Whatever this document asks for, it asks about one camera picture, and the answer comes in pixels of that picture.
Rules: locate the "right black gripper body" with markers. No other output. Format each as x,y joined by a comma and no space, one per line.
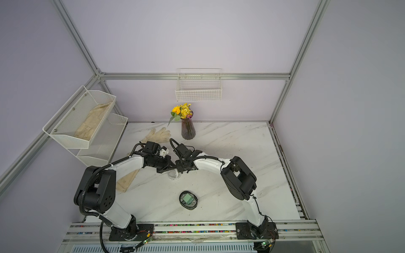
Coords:
182,165

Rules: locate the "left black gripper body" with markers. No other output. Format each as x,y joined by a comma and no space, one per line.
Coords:
162,165

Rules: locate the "green charger plug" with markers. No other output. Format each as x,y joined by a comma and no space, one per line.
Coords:
188,199

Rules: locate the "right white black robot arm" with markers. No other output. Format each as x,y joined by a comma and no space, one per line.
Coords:
239,180

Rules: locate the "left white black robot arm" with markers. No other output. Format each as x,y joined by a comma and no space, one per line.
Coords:
96,194

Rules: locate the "white knit glove on table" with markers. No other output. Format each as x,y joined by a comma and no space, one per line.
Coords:
161,136

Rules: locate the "dark glass flower vase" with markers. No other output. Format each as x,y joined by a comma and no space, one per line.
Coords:
188,131

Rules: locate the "beige leather glove on table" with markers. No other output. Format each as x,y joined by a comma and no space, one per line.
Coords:
123,184

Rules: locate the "lower white mesh shelf bin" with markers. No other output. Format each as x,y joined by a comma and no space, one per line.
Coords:
105,142

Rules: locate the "white mesh shelf bin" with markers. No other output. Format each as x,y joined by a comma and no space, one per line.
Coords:
65,123
105,142

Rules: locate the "yellow flower bouquet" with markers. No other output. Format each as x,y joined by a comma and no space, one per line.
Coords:
181,112

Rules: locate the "beige glove in bin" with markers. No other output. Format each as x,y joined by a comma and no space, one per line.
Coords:
87,129

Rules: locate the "upper white mesh shelf bin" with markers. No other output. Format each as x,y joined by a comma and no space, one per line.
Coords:
65,123

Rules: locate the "white wire wall basket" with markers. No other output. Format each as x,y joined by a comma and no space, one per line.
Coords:
198,85

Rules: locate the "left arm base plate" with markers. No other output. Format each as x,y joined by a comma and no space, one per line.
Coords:
139,232

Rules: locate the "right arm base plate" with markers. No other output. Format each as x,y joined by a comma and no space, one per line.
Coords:
246,230

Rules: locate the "aluminium front rail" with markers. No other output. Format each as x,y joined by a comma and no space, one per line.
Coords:
289,236

